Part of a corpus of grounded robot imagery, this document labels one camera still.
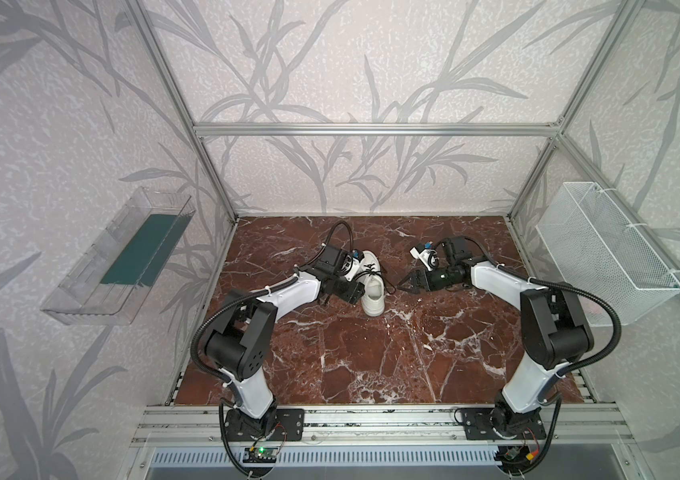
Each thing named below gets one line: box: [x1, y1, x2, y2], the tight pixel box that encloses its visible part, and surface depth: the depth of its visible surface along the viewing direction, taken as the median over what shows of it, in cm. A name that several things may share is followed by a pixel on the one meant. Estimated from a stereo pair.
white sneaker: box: [359, 250, 385, 317], surface depth 95 cm
